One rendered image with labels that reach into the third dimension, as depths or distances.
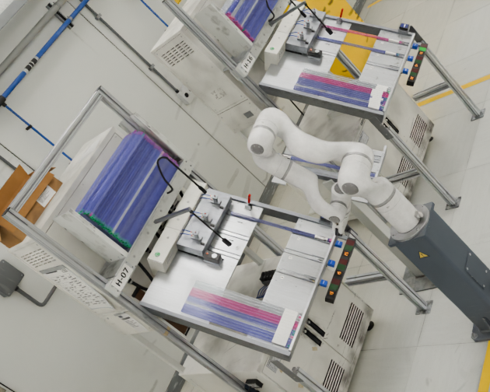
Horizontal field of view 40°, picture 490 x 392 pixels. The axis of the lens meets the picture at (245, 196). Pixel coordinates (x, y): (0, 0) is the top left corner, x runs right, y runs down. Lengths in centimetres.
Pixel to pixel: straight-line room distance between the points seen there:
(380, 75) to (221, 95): 92
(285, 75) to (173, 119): 158
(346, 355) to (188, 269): 97
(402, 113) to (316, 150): 178
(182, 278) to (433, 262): 110
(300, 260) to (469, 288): 74
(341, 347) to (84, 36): 289
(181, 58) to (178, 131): 137
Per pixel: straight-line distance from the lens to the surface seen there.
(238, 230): 320
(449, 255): 292
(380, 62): 397
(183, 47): 386
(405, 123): 436
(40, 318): 442
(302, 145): 263
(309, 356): 337
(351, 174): 260
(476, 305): 314
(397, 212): 278
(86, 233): 296
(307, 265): 307
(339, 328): 354
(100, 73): 503
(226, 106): 404
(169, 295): 306
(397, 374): 349
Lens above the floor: 232
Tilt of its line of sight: 23 degrees down
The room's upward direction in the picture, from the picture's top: 48 degrees counter-clockwise
